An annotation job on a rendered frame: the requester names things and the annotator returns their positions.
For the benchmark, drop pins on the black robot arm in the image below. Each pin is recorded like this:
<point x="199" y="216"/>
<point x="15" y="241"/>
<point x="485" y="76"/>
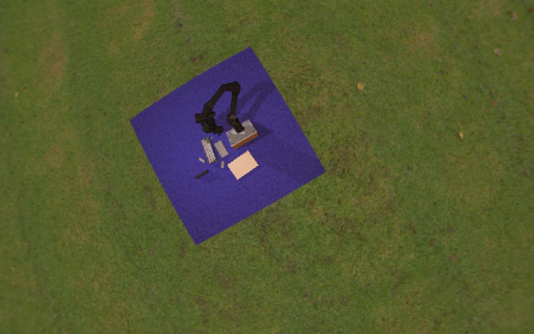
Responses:
<point x="207" y="112"/>

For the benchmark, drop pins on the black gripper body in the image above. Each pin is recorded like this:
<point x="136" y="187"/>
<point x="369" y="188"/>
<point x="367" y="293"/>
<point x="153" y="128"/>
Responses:
<point x="218" y="130"/>

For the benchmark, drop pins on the grey keyboard with keys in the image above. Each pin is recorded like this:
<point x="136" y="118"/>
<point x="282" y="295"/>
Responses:
<point x="208" y="149"/>

